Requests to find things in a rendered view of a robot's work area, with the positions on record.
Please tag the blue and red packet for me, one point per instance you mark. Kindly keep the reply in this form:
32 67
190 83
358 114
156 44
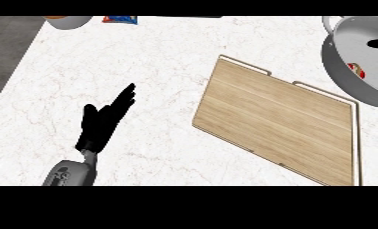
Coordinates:
121 19

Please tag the grey metal pot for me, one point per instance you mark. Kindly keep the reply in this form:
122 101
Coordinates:
351 60

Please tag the wooden tray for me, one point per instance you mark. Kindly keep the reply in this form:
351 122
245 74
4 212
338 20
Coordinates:
286 122

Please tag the red and white cupcake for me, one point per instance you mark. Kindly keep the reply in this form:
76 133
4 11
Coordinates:
358 69

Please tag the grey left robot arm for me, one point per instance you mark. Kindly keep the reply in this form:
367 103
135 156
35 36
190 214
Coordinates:
73 171

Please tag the white bowl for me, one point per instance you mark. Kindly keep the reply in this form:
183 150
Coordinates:
69 21

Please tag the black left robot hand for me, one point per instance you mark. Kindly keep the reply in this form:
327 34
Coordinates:
100 122

